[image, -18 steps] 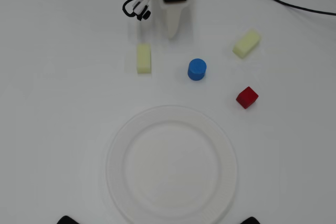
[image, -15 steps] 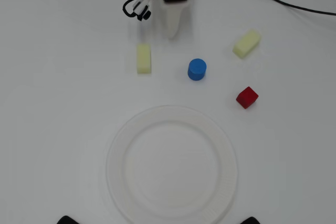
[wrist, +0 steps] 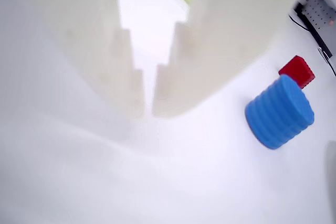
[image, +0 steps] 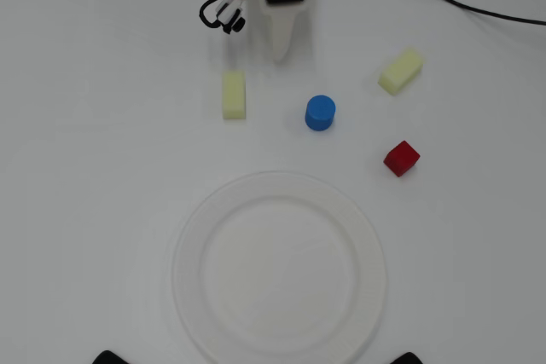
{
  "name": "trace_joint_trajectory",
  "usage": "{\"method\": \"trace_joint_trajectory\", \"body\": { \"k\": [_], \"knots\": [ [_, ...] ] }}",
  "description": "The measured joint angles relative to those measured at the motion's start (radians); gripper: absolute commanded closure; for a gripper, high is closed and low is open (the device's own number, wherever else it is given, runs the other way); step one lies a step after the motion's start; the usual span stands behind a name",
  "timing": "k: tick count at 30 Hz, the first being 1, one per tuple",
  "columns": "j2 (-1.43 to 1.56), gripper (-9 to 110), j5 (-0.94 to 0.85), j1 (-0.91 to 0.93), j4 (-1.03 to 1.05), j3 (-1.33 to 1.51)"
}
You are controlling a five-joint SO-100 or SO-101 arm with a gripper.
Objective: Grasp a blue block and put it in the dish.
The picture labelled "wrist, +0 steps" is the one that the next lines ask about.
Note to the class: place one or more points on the black edging bar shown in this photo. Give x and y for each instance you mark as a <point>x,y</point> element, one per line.
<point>312,30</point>

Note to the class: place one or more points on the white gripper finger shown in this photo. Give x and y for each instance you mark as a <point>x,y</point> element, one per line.
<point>78,37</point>
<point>231,24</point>

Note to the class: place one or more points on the red cube block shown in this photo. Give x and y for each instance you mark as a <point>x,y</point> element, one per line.
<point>299,70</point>

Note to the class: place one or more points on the blue ribbed cylinder block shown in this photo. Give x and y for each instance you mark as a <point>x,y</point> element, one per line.
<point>281,111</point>

